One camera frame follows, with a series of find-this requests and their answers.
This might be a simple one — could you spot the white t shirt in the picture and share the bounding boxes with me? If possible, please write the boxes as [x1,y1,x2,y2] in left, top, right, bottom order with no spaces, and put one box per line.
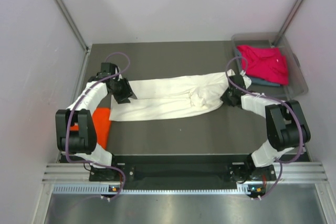
[109,69,235,122]

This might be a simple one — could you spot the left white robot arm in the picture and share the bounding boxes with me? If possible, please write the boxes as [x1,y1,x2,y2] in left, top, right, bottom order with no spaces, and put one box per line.
[55,62,136,180]

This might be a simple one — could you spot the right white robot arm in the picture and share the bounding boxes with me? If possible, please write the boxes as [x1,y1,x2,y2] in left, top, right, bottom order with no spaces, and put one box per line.
[220,74,311,180]

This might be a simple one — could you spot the blue t shirt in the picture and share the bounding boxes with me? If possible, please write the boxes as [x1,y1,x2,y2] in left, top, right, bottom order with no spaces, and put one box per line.
[234,49,280,87]

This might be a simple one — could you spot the orange folded t shirt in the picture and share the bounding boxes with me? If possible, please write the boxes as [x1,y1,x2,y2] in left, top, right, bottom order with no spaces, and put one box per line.
[68,108,111,154]

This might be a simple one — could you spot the pink t shirt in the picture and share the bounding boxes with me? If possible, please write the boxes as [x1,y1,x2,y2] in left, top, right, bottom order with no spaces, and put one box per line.
[237,45,289,85]

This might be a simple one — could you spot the clear plastic bin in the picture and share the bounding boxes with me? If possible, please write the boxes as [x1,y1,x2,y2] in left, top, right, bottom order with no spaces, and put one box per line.
[232,32,308,100]

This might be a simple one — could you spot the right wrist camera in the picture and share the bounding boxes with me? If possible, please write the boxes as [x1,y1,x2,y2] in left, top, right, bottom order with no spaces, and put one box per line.
[240,70,252,89]

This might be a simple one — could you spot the aluminium frame rail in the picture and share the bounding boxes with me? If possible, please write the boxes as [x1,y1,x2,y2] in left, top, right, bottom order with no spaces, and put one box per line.
[42,162,328,184]

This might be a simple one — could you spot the grey slotted cable duct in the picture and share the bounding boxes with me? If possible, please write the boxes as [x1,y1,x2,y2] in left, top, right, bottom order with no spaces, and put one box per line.
[52,184,263,195]

